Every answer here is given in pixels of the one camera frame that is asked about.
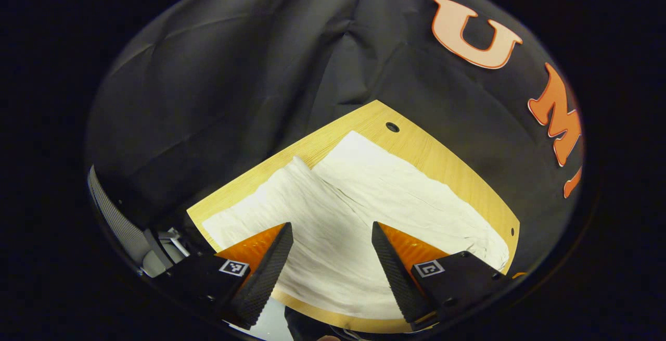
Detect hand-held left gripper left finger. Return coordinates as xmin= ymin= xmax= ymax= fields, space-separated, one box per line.
xmin=156 ymin=222 xmax=294 ymax=330

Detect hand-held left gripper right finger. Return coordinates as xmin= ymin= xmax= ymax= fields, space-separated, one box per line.
xmin=371 ymin=221 xmax=513 ymax=331

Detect white jeans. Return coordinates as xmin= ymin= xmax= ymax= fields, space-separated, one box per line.
xmin=202 ymin=131 xmax=510 ymax=321

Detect grey ribbed object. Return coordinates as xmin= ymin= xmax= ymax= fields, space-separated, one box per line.
xmin=87 ymin=166 xmax=151 ymax=266

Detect black backdrop cloth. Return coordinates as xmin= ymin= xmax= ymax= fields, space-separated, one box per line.
xmin=86 ymin=0 xmax=584 ymax=274

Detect white metal frame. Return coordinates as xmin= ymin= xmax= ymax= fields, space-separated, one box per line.
xmin=142 ymin=228 xmax=190 ymax=278

